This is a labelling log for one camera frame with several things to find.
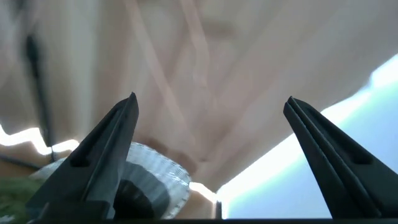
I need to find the beige curtain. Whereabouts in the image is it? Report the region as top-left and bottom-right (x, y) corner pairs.
(0, 0), (398, 192)

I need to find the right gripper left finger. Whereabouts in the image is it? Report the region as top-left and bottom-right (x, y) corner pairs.
(24, 91), (140, 220)

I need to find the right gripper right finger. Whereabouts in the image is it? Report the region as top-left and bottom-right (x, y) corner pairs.
(282, 95), (398, 218)

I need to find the black clothes rack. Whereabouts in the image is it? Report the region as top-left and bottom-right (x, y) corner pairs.
(0, 32), (57, 170)

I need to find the white laundry basket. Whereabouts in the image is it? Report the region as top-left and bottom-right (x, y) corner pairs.
(29, 141), (192, 220)

